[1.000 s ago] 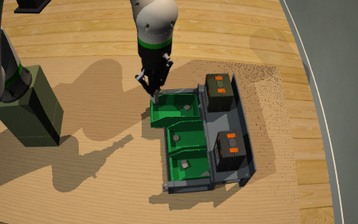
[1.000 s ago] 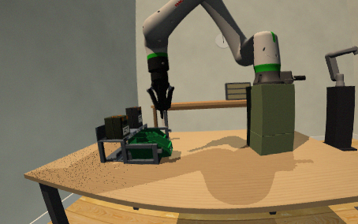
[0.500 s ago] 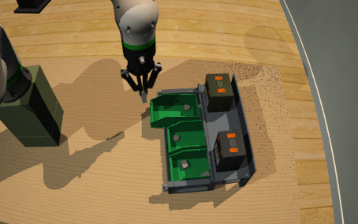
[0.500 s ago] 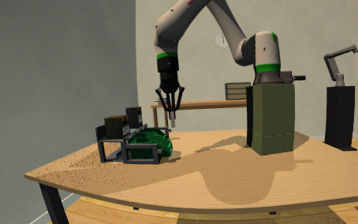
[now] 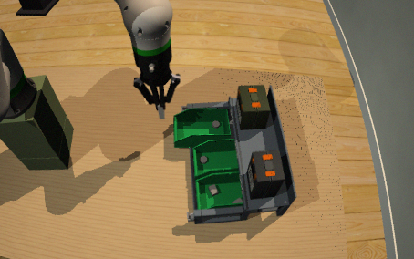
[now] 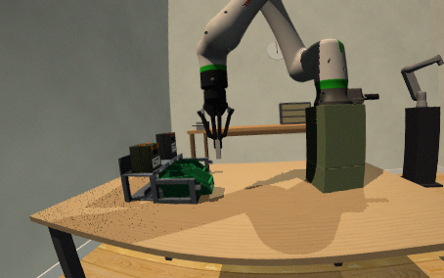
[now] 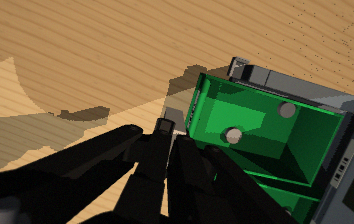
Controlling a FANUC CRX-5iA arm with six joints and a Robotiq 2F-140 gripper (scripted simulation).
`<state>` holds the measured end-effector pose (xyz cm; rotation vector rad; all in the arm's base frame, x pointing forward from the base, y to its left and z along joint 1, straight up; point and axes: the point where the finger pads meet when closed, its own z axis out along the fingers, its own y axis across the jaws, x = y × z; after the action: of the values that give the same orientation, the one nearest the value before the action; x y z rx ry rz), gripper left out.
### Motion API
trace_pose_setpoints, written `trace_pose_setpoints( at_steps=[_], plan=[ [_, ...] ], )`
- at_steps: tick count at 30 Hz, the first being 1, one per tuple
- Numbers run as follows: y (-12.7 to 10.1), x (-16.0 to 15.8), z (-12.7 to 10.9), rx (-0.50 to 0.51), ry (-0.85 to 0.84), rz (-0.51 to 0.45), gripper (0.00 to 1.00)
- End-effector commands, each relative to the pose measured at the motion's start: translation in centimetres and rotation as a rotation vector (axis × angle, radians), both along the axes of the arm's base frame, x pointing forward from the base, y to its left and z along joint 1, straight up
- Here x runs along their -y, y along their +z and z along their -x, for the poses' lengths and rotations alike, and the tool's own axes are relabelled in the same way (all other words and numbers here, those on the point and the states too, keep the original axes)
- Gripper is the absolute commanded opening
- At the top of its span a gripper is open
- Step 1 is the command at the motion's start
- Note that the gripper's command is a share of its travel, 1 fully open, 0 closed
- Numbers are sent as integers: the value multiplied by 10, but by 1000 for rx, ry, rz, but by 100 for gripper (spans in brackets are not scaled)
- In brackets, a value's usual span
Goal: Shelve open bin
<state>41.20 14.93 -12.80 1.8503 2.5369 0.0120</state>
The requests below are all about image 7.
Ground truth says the green bin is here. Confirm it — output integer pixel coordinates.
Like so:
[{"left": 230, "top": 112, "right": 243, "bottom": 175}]
[
  {"left": 247, "top": 173, "right": 325, "bottom": 224},
  {"left": 185, "top": 74, "right": 344, "bottom": 187}
]

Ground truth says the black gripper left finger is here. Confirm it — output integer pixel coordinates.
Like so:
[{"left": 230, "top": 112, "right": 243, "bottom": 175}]
[{"left": 0, "top": 107, "right": 176, "bottom": 224}]

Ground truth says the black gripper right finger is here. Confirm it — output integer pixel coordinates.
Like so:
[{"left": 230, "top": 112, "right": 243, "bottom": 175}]
[{"left": 164, "top": 109, "right": 299, "bottom": 224}]

